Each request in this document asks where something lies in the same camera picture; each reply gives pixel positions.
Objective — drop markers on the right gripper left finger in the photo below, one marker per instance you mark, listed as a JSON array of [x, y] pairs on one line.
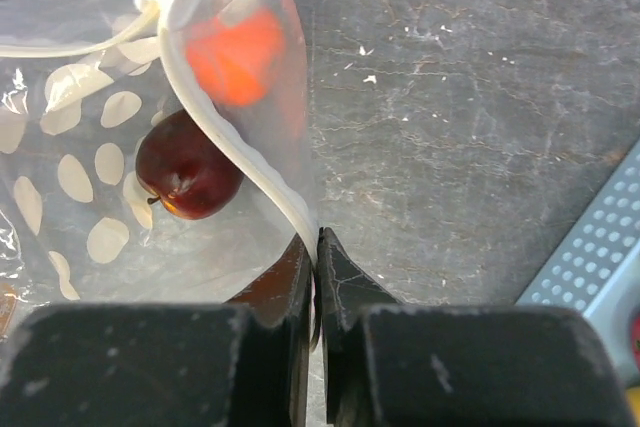
[[242, 362]]

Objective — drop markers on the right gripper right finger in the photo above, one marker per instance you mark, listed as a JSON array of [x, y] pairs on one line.
[[389, 363]]

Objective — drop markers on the dark maroon apple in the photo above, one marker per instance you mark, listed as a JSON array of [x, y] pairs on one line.
[[181, 169]]

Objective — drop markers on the clear polka dot zip bag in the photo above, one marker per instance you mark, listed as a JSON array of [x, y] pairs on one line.
[[82, 84]]

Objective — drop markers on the bright red fruit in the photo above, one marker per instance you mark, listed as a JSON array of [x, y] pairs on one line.
[[635, 339]]

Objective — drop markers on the orange round fruit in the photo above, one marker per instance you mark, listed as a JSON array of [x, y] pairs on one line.
[[236, 65]]

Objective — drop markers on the light blue plastic basket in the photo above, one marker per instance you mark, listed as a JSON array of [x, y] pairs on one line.
[[595, 269]]

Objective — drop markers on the yellow fruit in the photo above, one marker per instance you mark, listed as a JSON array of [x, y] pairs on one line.
[[633, 398]]

